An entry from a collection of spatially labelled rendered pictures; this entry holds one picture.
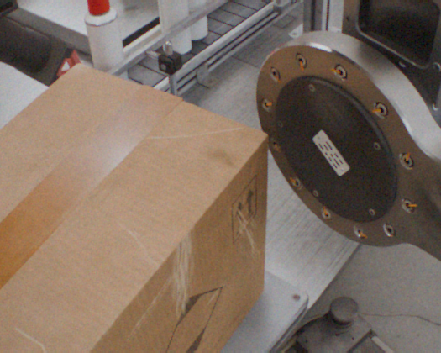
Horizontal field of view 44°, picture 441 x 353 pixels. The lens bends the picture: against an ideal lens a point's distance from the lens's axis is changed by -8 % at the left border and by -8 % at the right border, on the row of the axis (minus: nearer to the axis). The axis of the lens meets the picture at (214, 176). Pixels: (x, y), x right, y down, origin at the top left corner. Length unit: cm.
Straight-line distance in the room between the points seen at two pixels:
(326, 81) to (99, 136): 22
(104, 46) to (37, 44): 14
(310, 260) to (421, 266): 108
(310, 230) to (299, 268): 7
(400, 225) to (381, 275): 132
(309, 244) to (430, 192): 39
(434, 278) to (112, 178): 144
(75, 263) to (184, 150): 14
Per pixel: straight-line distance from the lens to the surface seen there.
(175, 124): 54
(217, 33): 110
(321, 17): 114
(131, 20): 117
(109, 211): 48
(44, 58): 80
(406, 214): 48
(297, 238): 82
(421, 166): 44
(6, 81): 119
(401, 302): 177
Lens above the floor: 148
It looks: 47 degrees down
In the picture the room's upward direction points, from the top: 4 degrees counter-clockwise
